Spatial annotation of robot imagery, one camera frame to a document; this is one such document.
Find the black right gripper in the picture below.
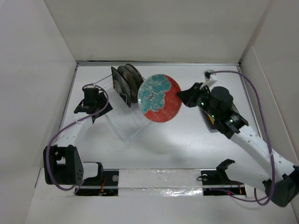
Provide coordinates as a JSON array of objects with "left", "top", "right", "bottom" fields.
[{"left": 176, "top": 83, "right": 219, "bottom": 120}]

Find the red teal round plate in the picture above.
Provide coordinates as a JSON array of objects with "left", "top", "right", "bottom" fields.
[{"left": 137, "top": 74, "right": 182, "bottom": 123}]

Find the square yellow plate dark rim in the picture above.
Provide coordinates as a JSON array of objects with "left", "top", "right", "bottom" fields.
[{"left": 200, "top": 103, "right": 239, "bottom": 133}]

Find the cream round plate tree design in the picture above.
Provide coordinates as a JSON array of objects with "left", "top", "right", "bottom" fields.
[{"left": 121, "top": 64, "right": 143, "bottom": 103}]

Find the round plate black checkered rim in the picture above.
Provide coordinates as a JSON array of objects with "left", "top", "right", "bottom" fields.
[{"left": 116, "top": 65, "right": 140, "bottom": 103}]

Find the clear plastic dish rack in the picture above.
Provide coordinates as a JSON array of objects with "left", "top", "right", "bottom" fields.
[{"left": 94, "top": 75, "right": 156, "bottom": 144}]

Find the black square floral plate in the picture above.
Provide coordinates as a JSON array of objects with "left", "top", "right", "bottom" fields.
[{"left": 111, "top": 67, "right": 132, "bottom": 108}]

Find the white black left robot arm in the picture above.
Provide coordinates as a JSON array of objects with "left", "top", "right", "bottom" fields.
[{"left": 43, "top": 84, "right": 113, "bottom": 191}]

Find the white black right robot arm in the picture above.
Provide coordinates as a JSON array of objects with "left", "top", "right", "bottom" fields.
[{"left": 177, "top": 83, "right": 299, "bottom": 207}]

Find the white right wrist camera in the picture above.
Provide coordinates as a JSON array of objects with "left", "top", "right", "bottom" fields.
[{"left": 201, "top": 70, "right": 218, "bottom": 88}]

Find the aluminium frame rail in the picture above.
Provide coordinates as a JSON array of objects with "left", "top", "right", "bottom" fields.
[{"left": 77, "top": 60, "right": 240, "bottom": 66}]

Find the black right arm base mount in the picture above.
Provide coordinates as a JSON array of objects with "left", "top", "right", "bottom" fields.
[{"left": 197, "top": 169, "right": 247, "bottom": 196}]

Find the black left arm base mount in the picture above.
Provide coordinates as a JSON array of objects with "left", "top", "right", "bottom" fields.
[{"left": 75, "top": 169, "right": 119, "bottom": 196}]

